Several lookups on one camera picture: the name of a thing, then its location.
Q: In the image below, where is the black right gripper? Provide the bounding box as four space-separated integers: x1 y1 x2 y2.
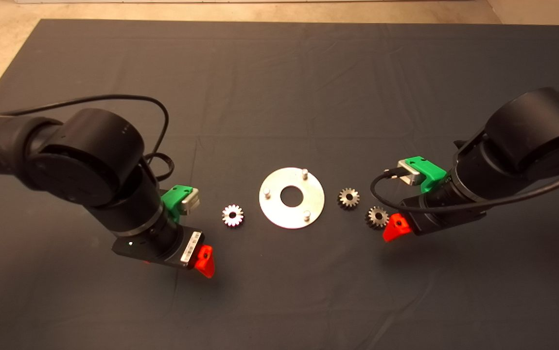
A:
383 192 487 243

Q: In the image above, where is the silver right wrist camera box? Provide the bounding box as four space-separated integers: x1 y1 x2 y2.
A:
396 159 423 186

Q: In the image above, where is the dark grey table cloth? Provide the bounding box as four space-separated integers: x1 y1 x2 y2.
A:
0 18 559 350

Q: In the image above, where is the round metal carrier plate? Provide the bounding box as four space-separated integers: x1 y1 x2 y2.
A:
259 167 325 229

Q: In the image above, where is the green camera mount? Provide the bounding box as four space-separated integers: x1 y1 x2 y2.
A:
161 185 193 224
403 156 448 194

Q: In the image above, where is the green left camera mount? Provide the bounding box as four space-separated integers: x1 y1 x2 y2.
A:
161 185 193 224

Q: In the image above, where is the green right camera mount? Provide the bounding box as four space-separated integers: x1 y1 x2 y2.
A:
403 156 448 194

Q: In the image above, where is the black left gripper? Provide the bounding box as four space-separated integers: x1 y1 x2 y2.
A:
112 225 216 279

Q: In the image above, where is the small steel planetary gear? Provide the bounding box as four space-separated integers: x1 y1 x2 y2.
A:
365 206 390 230
338 188 361 210
222 204 245 228

